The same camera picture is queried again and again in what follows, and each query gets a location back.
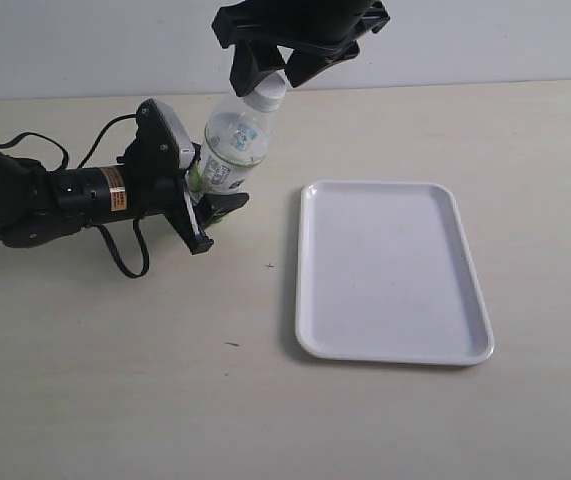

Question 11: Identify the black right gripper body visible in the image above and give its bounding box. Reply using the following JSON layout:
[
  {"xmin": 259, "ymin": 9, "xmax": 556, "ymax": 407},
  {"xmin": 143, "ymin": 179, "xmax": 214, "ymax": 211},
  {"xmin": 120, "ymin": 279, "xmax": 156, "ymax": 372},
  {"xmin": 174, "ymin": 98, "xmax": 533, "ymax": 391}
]
[{"xmin": 212, "ymin": 0, "xmax": 390, "ymax": 50}]

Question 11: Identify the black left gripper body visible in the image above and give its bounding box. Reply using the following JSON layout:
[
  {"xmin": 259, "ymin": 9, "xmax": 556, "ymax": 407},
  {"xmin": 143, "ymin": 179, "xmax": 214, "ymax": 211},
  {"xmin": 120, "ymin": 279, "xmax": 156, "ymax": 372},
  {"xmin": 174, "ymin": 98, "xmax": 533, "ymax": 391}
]
[{"xmin": 118, "ymin": 108, "xmax": 213, "ymax": 255}]

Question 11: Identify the white bottle cap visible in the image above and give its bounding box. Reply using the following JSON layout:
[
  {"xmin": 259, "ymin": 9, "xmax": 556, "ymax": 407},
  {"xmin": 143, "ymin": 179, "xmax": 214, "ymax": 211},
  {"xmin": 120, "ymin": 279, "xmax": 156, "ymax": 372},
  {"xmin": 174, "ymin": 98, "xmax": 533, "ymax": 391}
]
[{"xmin": 254, "ymin": 73, "xmax": 287, "ymax": 112}]

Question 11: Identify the clear plastic drink bottle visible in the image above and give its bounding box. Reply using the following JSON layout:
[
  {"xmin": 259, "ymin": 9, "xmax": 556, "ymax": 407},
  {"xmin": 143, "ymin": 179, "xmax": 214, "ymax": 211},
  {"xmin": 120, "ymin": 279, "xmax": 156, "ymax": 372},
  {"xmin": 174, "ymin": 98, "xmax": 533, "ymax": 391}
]
[{"xmin": 186, "ymin": 91, "xmax": 278, "ymax": 201}]

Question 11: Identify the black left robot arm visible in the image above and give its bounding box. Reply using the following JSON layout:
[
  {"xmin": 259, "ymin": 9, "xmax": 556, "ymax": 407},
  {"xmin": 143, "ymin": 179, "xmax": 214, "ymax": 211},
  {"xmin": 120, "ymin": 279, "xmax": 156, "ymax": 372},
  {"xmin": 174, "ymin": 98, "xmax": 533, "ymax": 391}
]
[{"xmin": 0, "ymin": 99, "xmax": 249, "ymax": 254}]

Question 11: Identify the white rectangular plastic tray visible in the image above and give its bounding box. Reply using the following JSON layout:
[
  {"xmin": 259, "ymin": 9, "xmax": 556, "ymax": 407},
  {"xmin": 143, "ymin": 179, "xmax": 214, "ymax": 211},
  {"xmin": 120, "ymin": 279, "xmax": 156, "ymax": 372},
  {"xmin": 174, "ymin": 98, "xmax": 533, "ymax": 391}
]
[{"xmin": 294, "ymin": 180, "xmax": 495, "ymax": 367}]

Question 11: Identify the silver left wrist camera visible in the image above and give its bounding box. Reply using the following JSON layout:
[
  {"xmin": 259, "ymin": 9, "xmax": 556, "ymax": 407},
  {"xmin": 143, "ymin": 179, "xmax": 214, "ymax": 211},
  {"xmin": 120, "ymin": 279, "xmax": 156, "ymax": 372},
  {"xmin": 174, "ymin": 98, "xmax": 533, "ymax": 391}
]
[{"xmin": 137, "ymin": 98, "xmax": 196, "ymax": 175}]

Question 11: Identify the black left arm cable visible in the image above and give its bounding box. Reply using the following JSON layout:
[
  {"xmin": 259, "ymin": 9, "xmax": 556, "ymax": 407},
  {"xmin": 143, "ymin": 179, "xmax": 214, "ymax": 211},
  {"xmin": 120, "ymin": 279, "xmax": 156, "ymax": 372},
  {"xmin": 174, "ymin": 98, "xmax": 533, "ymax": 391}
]
[{"xmin": 0, "ymin": 114, "xmax": 149, "ymax": 279}]

